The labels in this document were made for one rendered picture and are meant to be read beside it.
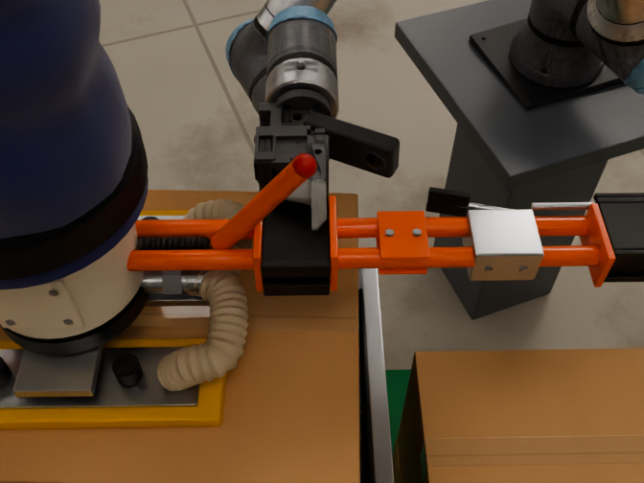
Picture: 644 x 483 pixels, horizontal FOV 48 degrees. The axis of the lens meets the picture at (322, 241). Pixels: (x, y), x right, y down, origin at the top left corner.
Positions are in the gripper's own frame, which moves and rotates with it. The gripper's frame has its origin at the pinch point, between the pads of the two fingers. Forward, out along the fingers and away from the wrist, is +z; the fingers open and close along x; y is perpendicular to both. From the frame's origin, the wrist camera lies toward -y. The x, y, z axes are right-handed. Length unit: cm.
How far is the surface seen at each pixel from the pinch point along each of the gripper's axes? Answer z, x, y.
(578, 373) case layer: -14, -58, -46
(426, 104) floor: -148, -112, -39
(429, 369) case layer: -15, -57, -19
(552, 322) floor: -58, -112, -64
